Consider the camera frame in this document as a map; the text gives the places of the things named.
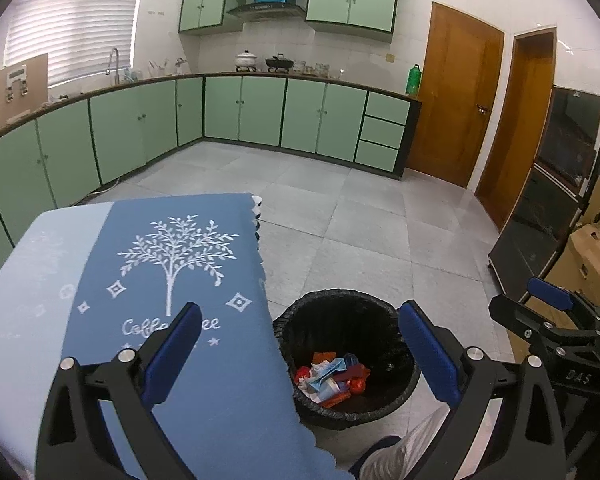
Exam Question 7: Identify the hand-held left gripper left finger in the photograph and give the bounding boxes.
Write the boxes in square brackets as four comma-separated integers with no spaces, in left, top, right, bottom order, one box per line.
[36,301,203,480]

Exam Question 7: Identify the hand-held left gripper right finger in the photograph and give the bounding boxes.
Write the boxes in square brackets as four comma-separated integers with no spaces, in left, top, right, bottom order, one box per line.
[397,300,566,480]

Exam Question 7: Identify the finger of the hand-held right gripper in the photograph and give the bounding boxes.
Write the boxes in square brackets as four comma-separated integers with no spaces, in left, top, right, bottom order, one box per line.
[526,276,600,331]
[488,294,600,354]

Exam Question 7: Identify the black bin with black liner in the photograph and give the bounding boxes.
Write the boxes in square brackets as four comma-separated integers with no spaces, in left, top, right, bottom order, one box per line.
[272,288,422,431]

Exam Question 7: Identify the blue beige paper cup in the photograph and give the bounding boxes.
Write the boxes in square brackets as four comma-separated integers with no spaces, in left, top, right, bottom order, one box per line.
[314,377,343,397]

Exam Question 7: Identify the brown cardboard box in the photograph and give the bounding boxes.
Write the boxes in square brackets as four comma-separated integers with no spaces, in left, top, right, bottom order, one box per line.
[517,175,600,311]

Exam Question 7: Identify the black glass cabinet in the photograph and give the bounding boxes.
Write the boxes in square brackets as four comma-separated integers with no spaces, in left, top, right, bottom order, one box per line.
[487,85,600,306]

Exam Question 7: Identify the blue tree print tablecloth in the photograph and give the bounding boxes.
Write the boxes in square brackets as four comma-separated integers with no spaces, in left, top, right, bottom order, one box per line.
[62,192,353,480]

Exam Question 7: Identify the light blue tablecloth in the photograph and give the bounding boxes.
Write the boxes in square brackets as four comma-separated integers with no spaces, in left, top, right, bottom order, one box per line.
[0,203,113,471]

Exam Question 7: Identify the plain wooden door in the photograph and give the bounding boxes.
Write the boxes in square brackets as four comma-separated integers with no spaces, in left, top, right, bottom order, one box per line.
[474,25,558,233]

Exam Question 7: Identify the green cabinet drawer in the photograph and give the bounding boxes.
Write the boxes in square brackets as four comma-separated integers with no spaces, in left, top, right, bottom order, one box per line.
[365,92,411,125]
[361,116,407,150]
[355,140,401,171]

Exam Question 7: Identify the green thermos bottle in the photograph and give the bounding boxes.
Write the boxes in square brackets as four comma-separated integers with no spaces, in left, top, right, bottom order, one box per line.
[406,64,423,98]

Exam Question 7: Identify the green base cabinets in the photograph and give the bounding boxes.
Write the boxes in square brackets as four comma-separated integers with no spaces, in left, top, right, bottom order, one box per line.
[0,72,423,281]

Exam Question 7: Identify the metal kitchen faucet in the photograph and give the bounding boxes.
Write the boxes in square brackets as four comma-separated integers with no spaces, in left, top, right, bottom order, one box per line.
[106,47,122,86]

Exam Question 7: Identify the cardboard box on counter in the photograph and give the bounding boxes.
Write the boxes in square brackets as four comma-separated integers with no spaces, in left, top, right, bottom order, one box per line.
[0,53,49,128]

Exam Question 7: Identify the black wok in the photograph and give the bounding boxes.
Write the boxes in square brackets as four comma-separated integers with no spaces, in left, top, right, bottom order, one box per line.
[265,53,296,72]

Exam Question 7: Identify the white window blind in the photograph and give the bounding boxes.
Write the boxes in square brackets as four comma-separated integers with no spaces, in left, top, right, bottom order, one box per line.
[2,0,148,88]

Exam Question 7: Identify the black range hood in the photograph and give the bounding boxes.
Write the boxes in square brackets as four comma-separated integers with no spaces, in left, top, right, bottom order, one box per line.
[226,2,306,22]

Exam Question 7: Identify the wooden door with handle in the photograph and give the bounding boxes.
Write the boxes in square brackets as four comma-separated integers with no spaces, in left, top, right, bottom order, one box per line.
[407,1,506,190]

